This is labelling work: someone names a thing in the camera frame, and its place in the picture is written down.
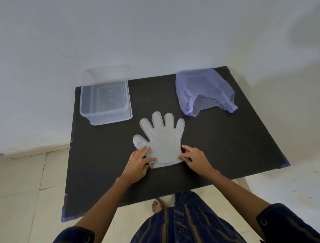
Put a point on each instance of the person's right hand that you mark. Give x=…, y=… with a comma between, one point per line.
x=198, y=161

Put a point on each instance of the person's bare foot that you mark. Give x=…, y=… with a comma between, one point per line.
x=157, y=205

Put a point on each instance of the person's left hand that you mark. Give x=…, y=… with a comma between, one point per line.
x=135, y=165

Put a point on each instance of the purple translucent plastic bag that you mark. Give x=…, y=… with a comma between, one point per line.
x=200, y=87

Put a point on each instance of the dark striped button garment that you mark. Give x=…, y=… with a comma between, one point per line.
x=190, y=225

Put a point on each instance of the clear plastic disposable glove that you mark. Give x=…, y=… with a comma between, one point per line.
x=163, y=142

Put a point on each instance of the person's right thumb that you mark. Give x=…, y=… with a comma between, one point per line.
x=188, y=163

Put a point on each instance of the purple tape corner piece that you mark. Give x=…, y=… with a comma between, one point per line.
x=286, y=161
x=67, y=214

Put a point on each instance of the person's right forearm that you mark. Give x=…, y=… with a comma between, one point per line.
x=240, y=200

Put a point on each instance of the person's left thumb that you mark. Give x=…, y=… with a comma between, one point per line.
x=147, y=168

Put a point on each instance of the clear plastic storage container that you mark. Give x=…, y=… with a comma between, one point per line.
x=106, y=104

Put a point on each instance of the person's left forearm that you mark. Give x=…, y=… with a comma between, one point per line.
x=102, y=205

